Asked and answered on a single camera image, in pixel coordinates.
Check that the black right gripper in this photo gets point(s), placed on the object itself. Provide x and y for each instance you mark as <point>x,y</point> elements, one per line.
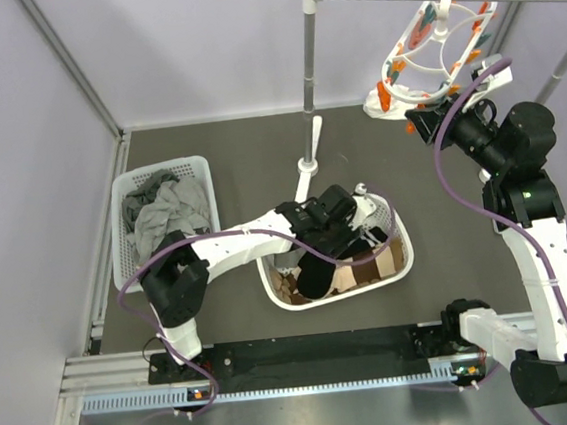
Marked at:
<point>424,121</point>

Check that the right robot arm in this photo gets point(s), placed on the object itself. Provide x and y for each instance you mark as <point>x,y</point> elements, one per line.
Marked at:
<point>529,215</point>

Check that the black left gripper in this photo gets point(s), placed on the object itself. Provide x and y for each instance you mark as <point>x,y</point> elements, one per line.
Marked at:
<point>331,248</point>

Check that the white rectangular laundry basket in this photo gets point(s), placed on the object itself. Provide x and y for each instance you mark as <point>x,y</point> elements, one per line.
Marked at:
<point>197,166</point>

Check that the white round clip hanger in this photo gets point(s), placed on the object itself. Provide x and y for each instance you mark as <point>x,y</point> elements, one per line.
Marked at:
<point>433,54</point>

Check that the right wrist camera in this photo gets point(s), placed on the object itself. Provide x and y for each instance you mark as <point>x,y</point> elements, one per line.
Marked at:
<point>500,77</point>

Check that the grey slotted cable duct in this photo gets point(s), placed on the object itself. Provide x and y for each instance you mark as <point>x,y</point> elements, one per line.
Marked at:
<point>440,372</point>

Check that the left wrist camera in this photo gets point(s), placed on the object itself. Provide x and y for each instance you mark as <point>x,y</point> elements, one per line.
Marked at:
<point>366,208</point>

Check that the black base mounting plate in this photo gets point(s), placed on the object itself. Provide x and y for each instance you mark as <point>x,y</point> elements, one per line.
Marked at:
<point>329,358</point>

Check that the white sock on hanger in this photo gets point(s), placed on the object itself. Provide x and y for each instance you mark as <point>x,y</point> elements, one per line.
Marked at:
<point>381,105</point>

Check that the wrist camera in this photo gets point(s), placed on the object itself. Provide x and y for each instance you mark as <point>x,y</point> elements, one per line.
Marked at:
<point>366,208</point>
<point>500,77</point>

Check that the black sock with white stripes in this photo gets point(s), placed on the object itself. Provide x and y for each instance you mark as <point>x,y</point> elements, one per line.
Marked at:
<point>315,277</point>

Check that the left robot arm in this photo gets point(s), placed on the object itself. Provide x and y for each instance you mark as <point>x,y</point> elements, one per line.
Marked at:
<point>174,280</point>

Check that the grey clothes pile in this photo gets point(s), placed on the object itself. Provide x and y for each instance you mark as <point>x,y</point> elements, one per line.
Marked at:
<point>165,203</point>

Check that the white oval sock basket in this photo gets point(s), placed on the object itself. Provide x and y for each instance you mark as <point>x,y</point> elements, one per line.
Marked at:
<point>359,253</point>

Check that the brown beige striped socks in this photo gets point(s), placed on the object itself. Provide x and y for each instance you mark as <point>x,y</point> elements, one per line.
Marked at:
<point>347,279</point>

